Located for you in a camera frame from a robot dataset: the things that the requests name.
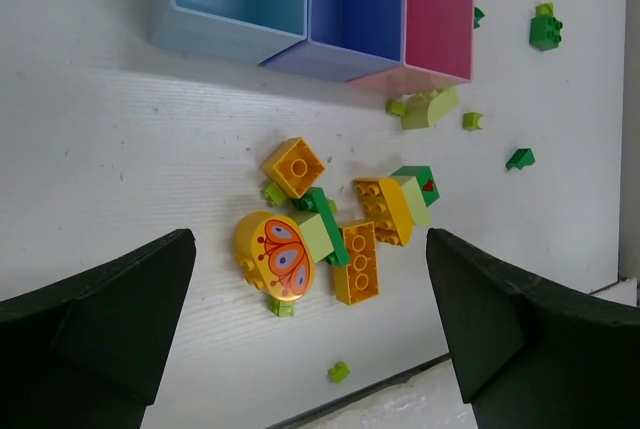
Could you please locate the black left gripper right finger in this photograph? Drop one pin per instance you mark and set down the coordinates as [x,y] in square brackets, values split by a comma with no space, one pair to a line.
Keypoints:
[528,352]

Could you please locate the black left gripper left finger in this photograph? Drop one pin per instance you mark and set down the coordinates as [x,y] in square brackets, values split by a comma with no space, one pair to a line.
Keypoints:
[89,351]

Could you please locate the yellow long 2x3 brick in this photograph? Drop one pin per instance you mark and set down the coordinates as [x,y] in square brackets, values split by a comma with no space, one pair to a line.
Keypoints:
[358,280]

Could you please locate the dark green heart brick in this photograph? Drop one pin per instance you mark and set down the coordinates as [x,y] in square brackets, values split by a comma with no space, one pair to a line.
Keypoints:
[425,179]

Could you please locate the yellow curved studded brick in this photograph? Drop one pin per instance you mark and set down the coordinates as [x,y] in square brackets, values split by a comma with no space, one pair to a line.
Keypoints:
[383,202]

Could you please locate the yellow butterfly round brick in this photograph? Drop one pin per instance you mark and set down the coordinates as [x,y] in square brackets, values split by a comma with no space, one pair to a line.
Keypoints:
[274,256]

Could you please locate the light green 2x2 brick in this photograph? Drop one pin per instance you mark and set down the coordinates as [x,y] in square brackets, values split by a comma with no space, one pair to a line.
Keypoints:
[314,233]

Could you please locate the dark green plate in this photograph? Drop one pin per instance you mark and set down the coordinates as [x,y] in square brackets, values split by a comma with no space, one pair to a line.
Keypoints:
[315,201]

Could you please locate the yellow square brick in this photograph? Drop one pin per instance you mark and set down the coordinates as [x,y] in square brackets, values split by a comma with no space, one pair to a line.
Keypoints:
[294,167]

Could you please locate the dark green slope brick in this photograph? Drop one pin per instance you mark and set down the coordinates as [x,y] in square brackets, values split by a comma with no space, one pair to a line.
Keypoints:
[521,158]

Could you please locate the small lime curved brick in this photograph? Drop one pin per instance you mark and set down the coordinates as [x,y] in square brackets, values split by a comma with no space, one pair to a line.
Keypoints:
[472,121]

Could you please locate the pale green curved brick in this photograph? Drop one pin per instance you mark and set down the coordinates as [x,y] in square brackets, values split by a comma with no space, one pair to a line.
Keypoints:
[425,110]

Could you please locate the small lime brick by bin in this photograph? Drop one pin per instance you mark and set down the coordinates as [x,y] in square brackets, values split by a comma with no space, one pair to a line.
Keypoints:
[396,108]

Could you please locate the dark green 2x2 brick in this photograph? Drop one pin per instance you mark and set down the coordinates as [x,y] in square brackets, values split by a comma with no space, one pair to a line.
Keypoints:
[545,32]

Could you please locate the dark green small brick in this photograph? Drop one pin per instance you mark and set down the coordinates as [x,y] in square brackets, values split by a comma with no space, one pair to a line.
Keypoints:
[478,16]

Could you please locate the small lime round piece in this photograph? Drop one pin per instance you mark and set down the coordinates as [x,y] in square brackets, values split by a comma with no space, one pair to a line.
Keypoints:
[544,9]

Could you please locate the pink container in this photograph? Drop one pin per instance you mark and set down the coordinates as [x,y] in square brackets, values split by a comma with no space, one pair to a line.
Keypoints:
[436,50]

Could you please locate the purple blue container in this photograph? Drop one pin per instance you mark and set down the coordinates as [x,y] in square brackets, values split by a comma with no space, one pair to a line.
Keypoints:
[346,40]

